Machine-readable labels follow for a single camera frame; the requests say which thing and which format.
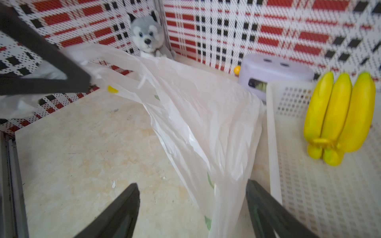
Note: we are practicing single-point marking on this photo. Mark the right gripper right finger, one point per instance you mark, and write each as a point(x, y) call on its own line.
point(269, 218)

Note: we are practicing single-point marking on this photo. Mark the small yellow ball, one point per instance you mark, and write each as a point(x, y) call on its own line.
point(237, 70)

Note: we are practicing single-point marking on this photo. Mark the white plastic basket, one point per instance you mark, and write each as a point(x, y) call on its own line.
point(333, 202)

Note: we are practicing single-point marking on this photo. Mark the grey husky plush toy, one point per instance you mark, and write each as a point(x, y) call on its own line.
point(148, 36)

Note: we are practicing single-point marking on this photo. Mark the yellow banana bunch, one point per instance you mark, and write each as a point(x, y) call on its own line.
point(339, 116)

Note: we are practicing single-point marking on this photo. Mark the white plastic bag lemon print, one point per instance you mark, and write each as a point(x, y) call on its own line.
point(187, 137)

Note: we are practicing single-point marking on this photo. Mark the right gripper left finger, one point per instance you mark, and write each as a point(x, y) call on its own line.
point(119, 219)

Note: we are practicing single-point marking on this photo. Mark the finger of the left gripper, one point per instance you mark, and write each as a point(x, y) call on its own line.
point(77, 79)

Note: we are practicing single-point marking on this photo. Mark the purple plastic stool toy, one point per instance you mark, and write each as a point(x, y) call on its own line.
point(256, 71)

